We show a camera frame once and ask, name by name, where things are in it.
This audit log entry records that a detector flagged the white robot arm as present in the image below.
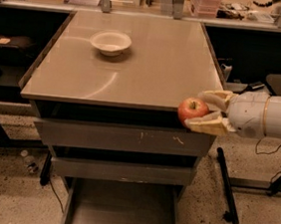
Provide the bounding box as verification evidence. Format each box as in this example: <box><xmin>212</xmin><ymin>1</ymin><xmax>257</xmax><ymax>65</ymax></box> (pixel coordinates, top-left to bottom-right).
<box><xmin>183</xmin><ymin>91</ymin><xmax>281</xmax><ymax>138</ymax></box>

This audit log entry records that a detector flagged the middle grey drawer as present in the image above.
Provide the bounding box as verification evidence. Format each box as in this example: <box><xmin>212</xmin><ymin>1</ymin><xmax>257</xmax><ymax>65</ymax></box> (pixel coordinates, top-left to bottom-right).
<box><xmin>51</xmin><ymin>157</ymin><xmax>196</xmax><ymax>186</ymax></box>

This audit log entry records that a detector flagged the black bag on shelf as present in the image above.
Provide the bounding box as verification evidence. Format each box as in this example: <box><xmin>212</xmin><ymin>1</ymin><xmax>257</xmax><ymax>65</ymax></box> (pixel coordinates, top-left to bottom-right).
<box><xmin>0</xmin><ymin>35</ymin><xmax>37</xmax><ymax>58</ymax></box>

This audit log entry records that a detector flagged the white bowl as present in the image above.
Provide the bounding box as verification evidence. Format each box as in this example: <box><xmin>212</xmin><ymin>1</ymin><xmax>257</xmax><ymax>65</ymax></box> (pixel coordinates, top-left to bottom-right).
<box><xmin>90</xmin><ymin>30</ymin><xmax>132</xmax><ymax>57</ymax></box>

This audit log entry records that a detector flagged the bottom open grey drawer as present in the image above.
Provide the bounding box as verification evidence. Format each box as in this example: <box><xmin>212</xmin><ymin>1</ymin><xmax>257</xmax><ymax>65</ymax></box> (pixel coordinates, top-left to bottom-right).
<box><xmin>61</xmin><ymin>178</ymin><xmax>179</xmax><ymax>224</ymax></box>

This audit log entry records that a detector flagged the black power cable right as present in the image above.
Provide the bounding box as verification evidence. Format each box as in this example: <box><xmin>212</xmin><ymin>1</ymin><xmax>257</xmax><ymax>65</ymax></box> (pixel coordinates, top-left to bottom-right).
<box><xmin>253</xmin><ymin>135</ymin><xmax>281</xmax><ymax>157</ymax></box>

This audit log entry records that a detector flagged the grey drawer cabinet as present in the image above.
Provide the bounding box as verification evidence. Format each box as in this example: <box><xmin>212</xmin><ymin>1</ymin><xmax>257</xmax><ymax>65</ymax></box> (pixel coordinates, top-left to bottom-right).
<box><xmin>4</xmin><ymin>3</ymin><xmax>244</xmax><ymax>224</ymax></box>

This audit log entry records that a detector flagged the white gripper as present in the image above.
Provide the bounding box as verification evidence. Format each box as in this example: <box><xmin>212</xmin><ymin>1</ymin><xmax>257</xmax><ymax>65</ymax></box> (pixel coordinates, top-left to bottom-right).
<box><xmin>184</xmin><ymin>90</ymin><xmax>269</xmax><ymax>138</ymax></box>

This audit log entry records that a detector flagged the black floor stand bar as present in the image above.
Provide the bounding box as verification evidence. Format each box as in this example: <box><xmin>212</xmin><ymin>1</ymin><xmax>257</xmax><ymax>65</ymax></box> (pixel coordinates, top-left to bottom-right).
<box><xmin>216</xmin><ymin>147</ymin><xmax>239</xmax><ymax>224</ymax></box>

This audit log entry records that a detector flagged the pink stacked container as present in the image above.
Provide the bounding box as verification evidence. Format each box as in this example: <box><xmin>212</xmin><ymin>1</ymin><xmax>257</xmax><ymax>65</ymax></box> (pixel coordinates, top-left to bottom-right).
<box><xmin>189</xmin><ymin>0</ymin><xmax>221</xmax><ymax>18</ymax></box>

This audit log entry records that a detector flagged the black cable on floor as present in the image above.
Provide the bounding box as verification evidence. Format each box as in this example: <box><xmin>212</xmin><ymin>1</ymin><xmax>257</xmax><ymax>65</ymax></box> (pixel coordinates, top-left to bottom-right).
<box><xmin>45</xmin><ymin>177</ymin><xmax>69</xmax><ymax>214</ymax></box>

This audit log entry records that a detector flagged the red apple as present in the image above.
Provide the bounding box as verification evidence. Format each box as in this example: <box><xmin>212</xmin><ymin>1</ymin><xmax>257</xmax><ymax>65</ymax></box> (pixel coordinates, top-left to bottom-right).
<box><xmin>177</xmin><ymin>98</ymin><xmax>209</xmax><ymax>125</ymax></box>

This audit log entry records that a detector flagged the plastic bottle on floor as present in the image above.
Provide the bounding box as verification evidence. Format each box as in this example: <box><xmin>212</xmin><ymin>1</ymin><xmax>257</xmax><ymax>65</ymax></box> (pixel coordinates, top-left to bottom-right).
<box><xmin>20</xmin><ymin>150</ymin><xmax>39</xmax><ymax>174</ymax></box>

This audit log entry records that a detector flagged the top grey drawer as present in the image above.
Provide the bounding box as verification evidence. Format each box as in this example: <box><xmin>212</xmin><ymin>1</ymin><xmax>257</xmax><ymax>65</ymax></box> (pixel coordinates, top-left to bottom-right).
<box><xmin>34</xmin><ymin>118</ymin><xmax>215</xmax><ymax>157</ymax></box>

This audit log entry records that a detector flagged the black phone device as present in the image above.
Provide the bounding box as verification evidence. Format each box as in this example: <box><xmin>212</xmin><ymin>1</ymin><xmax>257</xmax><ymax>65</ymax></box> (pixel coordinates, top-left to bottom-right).
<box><xmin>247</xmin><ymin>82</ymin><xmax>265</xmax><ymax>92</ymax></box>

